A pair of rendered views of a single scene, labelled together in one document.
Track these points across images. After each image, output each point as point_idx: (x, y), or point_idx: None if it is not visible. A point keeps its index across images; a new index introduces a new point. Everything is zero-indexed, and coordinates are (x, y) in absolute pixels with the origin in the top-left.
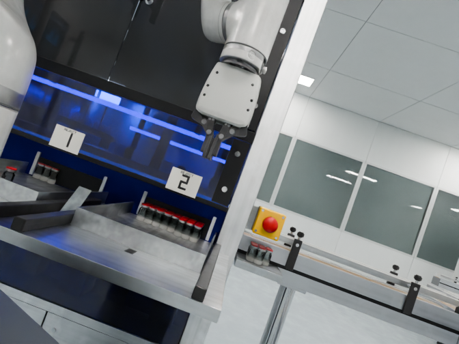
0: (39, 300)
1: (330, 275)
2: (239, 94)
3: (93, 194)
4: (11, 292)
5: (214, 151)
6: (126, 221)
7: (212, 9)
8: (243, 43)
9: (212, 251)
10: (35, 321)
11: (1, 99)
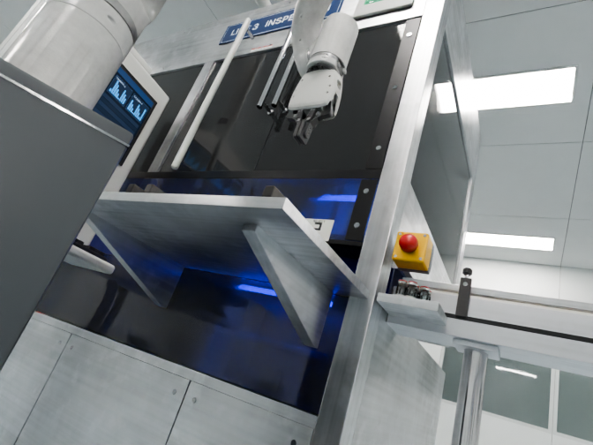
0: (184, 369)
1: (525, 316)
2: (319, 85)
3: None
4: (163, 364)
5: (304, 131)
6: None
7: (300, 53)
8: (317, 52)
9: None
10: (179, 392)
11: (118, 10)
